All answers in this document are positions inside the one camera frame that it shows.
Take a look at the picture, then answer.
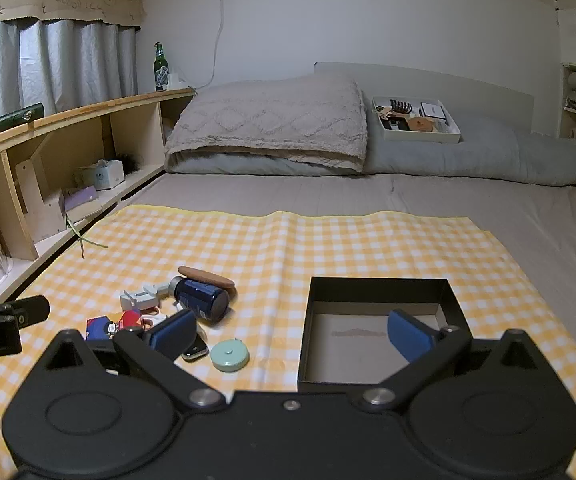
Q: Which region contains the grey bed sheet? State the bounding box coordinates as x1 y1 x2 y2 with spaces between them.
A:
118 170 576 361

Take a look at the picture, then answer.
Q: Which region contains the green plant stem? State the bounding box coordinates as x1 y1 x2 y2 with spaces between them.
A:
65 215 110 260

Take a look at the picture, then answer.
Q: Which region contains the grey headboard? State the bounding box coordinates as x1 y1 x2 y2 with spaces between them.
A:
314 61 535 136

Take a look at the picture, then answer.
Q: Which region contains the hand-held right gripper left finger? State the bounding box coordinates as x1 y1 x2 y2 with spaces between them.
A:
43 308 227 411

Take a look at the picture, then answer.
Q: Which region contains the grey curtain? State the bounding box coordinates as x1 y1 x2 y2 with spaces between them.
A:
0 19 139 146

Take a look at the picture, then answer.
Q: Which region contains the wooden bedside shelf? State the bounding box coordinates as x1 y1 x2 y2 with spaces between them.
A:
0 87 198 306

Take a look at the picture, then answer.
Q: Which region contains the brown wooden oblong case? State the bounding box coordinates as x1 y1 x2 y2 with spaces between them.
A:
178 266 237 291

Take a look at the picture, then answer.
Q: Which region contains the yellow checkered cloth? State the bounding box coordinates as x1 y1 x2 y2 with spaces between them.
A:
0 204 576 480

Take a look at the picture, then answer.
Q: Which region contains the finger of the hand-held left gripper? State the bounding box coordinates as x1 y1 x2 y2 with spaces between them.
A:
0 295 51 332

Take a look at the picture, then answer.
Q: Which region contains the black cardboard box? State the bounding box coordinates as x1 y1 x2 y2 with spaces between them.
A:
296 276 474 395

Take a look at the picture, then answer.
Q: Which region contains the white wall cable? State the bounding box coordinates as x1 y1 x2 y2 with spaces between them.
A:
195 0 231 92

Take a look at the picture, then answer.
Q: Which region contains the red and blue box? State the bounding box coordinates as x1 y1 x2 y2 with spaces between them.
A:
86 310 144 343

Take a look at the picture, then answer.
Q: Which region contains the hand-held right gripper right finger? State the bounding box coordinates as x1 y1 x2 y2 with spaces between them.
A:
360 309 545 411

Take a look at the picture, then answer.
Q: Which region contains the dark green case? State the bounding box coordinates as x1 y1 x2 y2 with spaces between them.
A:
0 103 45 137

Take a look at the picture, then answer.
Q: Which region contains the grey folded quilt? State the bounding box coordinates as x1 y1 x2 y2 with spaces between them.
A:
164 111 576 188

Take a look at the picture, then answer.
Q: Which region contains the purple flat box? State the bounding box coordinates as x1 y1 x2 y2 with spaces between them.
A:
63 185 103 216

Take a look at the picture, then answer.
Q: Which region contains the white tissue box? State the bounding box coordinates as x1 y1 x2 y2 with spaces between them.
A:
75 159 125 191

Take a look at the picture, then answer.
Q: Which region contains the green round tape measure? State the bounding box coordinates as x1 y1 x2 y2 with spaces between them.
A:
211 338 250 373

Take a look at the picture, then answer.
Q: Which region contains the dark blue bottle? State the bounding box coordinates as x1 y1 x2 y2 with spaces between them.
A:
174 276 231 324

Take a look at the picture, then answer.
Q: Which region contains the green beer bottle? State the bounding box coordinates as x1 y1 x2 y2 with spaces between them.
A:
153 42 170 92

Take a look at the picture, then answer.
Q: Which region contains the black smartwatch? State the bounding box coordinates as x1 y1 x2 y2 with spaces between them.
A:
181 332 210 362

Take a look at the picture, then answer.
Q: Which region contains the wooden board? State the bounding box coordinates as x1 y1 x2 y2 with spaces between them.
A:
14 157 66 243

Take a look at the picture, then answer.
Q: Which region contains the beige textured pillow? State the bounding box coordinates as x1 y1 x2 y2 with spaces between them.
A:
164 71 369 173

